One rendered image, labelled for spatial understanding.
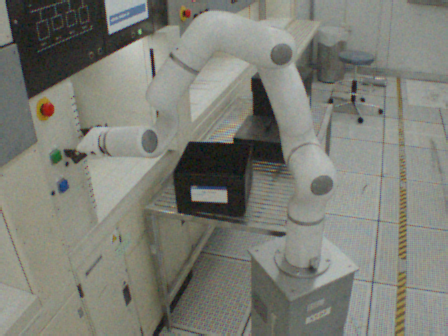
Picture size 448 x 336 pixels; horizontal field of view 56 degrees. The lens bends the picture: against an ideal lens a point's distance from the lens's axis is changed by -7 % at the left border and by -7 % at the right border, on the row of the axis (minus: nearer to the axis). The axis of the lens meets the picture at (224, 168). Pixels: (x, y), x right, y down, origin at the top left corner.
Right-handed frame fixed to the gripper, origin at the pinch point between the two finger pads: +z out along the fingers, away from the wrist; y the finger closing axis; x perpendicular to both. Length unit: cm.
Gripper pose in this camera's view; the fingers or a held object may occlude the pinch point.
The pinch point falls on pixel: (76, 142)
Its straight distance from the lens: 142.4
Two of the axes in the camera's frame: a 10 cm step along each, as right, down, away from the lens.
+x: -3.9, -7.0, -6.0
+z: -8.3, -0.2, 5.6
